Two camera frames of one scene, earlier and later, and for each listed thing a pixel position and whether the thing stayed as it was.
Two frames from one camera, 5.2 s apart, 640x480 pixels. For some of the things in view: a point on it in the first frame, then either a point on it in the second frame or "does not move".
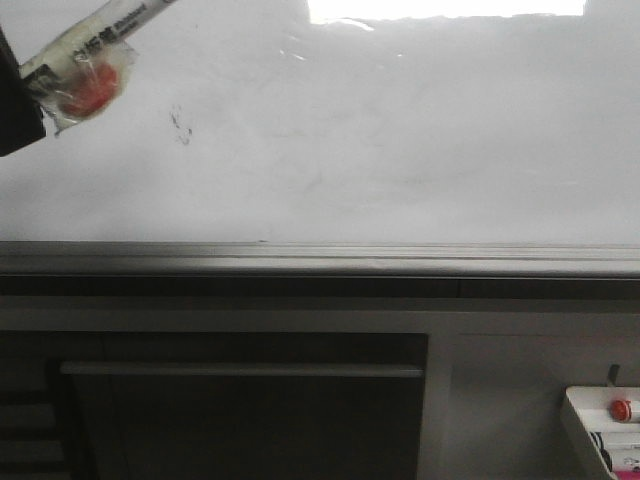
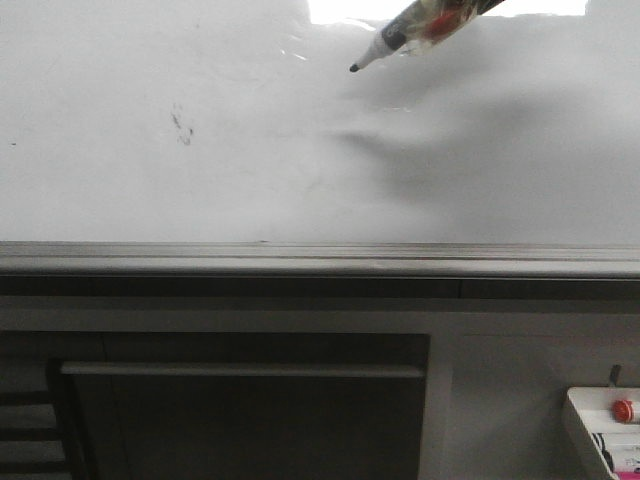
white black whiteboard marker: (81, 74) -> (424, 25)
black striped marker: (597, 437) does not move
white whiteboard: (339, 139) does not move
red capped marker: (621, 411) does not move
